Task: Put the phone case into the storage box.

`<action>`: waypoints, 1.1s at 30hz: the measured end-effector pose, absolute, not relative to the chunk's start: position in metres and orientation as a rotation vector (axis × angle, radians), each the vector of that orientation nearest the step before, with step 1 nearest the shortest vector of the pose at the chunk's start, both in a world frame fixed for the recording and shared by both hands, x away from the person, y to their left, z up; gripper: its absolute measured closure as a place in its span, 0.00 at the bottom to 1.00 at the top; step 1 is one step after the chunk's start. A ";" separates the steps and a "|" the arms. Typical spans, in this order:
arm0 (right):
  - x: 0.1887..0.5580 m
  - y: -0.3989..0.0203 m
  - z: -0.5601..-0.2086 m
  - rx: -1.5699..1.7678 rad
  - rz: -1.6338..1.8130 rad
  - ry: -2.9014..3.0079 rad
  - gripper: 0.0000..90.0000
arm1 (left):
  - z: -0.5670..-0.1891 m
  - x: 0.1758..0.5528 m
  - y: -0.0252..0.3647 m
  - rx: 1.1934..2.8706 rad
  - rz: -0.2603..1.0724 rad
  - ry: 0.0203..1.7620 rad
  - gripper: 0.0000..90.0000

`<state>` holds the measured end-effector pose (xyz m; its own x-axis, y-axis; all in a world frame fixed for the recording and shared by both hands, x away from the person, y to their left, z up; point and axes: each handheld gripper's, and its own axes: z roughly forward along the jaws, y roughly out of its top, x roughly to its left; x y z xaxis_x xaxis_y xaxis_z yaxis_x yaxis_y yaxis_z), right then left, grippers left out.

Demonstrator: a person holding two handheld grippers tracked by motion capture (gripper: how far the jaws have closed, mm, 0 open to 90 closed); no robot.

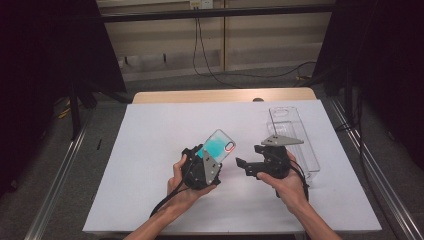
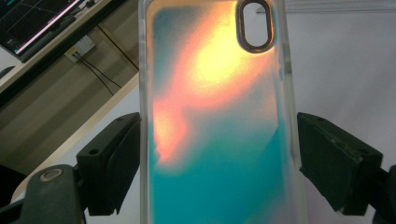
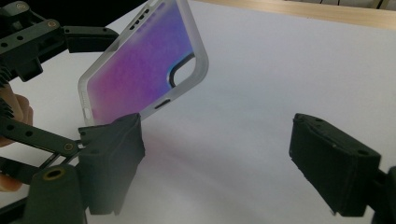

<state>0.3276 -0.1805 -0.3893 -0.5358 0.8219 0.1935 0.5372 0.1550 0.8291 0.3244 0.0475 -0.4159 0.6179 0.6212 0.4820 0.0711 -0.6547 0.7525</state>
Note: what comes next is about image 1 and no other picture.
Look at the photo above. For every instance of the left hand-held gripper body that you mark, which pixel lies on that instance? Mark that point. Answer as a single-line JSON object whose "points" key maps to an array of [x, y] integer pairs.
{"points": [[196, 173]]}

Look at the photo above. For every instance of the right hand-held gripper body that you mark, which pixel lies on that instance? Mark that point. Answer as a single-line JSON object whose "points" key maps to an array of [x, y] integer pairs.
{"points": [[276, 161]]}

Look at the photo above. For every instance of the clear blue phone case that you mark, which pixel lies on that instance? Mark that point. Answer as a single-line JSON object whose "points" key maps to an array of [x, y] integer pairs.
{"points": [[216, 146]]}

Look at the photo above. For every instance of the clear plastic storage bin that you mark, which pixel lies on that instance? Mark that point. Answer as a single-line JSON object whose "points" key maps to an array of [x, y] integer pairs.
{"points": [[288, 125]]}

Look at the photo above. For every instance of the person's left hand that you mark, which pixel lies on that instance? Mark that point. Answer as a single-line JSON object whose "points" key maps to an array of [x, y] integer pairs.
{"points": [[176, 190]]}

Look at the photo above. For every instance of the person's right hand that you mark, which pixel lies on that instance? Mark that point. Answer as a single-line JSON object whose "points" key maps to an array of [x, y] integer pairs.
{"points": [[291, 190]]}

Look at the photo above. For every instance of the white table mat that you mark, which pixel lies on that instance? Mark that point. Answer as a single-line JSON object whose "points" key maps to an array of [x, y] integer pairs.
{"points": [[150, 150]]}

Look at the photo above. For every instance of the wooden table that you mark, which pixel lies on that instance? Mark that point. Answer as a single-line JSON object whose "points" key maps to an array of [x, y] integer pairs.
{"points": [[216, 96]]}

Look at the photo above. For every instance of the black metal stand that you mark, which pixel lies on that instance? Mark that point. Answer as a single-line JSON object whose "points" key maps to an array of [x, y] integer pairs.
{"points": [[75, 113]]}

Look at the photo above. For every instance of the black curtain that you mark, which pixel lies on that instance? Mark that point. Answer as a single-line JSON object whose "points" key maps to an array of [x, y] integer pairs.
{"points": [[40, 66], [383, 66]]}

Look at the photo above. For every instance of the metal floor rail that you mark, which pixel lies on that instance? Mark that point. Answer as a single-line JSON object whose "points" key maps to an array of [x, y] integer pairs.
{"points": [[56, 183], [376, 173]]}

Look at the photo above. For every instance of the white wall outlet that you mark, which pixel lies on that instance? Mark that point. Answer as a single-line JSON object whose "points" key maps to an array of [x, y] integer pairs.
{"points": [[201, 4]]}

